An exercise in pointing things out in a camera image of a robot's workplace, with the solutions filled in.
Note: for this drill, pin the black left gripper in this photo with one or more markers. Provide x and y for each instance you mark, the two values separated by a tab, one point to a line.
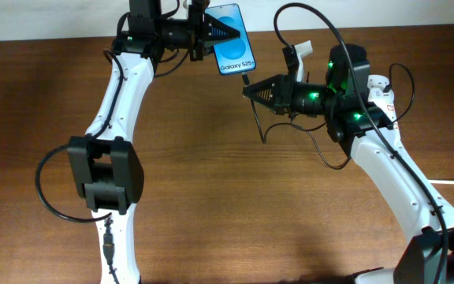
206	25

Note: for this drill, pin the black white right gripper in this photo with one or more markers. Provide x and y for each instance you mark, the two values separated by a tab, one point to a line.
284	99

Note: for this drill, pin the blue smartphone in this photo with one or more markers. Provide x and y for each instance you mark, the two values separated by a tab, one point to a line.
235	55

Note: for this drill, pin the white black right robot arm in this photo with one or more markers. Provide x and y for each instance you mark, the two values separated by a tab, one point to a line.
360	116

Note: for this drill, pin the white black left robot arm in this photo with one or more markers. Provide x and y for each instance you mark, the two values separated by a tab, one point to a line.
107	172

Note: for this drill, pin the black charger plug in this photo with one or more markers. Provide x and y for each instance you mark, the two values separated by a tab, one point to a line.
387	89

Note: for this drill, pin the white power strip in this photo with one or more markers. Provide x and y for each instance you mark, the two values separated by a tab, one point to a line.
380	97

